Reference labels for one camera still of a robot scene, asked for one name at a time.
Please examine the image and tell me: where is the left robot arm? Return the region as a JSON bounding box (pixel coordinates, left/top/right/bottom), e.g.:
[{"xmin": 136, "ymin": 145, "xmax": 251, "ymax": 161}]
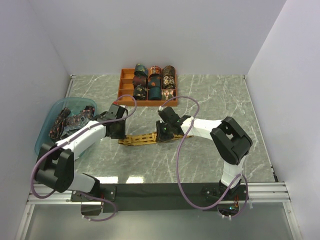
[{"xmin": 31, "ymin": 103, "xmax": 129, "ymax": 201}]

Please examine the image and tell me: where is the aluminium rail frame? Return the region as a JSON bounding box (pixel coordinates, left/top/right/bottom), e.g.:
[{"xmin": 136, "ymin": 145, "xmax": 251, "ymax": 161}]
[{"xmin": 13, "ymin": 74, "xmax": 300, "ymax": 240}]

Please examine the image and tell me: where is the red green paisley rolled tie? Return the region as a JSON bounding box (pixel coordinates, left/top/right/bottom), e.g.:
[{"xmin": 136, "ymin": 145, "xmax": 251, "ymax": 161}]
[{"xmin": 161, "ymin": 89, "xmax": 176, "ymax": 101}]

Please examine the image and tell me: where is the grey blue patterned tie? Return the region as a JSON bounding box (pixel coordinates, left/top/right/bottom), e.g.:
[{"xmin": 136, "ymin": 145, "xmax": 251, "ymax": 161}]
[{"xmin": 60, "ymin": 125, "xmax": 83, "ymax": 140}]

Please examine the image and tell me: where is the teal plain rolled tie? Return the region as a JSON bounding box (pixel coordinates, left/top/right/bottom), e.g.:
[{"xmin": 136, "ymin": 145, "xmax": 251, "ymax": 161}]
[{"xmin": 147, "ymin": 87, "xmax": 162, "ymax": 101}]

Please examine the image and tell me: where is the orange wooden compartment tray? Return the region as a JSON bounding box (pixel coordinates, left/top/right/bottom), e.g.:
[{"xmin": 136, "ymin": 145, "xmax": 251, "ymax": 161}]
[{"xmin": 116, "ymin": 68, "xmax": 166, "ymax": 107}]

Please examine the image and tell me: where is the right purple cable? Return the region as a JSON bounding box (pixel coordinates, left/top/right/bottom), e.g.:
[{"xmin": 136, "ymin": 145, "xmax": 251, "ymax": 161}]
[{"xmin": 159, "ymin": 96, "xmax": 250, "ymax": 222}]

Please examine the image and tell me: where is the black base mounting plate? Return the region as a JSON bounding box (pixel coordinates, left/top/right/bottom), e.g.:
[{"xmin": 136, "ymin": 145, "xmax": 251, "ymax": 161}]
[{"xmin": 70, "ymin": 182, "xmax": 241, "ymax": 216}]

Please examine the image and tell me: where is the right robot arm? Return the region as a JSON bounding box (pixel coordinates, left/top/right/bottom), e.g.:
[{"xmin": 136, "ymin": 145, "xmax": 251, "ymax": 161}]
[{"xmin": 156, "ymin": 106, "xmax": 253, "ymax": 200}]

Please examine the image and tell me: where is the brown floral rolled tie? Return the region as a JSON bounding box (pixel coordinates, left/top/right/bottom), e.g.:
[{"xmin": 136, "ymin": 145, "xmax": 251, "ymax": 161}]
[{"xmin": 162, "ymin": 75, "xmax": 176, "ymax": 89}]

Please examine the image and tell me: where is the maroon rolled tie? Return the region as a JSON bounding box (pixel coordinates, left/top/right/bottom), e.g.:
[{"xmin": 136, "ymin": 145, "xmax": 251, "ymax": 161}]
[{"xmin": 132, "ymin": 76, "xmax": 147, "ymax": 88}]

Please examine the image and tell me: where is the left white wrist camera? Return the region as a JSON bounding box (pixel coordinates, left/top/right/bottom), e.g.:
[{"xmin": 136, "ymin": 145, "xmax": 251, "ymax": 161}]
[{"xmin": 113, "ymin": 101, "xmax": 127, "ymax": 109}]

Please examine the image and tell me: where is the brown patterned rolled tie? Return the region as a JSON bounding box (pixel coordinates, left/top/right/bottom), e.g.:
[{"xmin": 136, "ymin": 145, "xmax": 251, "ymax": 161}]
[{"xmin": 162, "ymin": 65, "xmax": 176, "ymax": 77}]

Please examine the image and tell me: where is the teal plastic basin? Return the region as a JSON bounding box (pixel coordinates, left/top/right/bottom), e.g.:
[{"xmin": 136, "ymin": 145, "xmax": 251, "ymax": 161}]
[{"xmin": 34, "ymin": 97, "xmax": 98, "ymax": 156}]

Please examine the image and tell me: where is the yellow beetle print tie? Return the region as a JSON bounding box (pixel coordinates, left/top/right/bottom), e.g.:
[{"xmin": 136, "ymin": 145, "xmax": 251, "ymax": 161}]
[{"xmin": 118, "ymin": 132, "xmax": 183, "ymax": 146}]

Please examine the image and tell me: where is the red patterned rolled tie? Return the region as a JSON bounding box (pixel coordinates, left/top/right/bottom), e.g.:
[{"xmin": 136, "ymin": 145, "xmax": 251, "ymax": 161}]
[{"xmin": 148, "ymin": 65, "xmax": 162, "ymax": 78}]

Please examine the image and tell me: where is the black red dotted tie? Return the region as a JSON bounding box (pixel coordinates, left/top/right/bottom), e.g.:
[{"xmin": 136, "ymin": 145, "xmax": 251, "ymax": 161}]
[{"xmin": 48, "ymin": 107, "xmax": 71, "ymax": 141}]

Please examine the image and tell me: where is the dark green rolled tie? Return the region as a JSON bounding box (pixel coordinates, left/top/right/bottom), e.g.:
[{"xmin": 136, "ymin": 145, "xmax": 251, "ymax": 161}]
[{"xmin": 134, "ymin": 63, "xmax": 149, "ymax": 77}]

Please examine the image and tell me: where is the black gold rolled tie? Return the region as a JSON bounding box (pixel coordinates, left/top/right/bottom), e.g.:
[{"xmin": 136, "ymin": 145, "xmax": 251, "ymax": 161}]
[{"xmin": 132, "ymin": 85, "xmax": 147, "ymax": 101}]

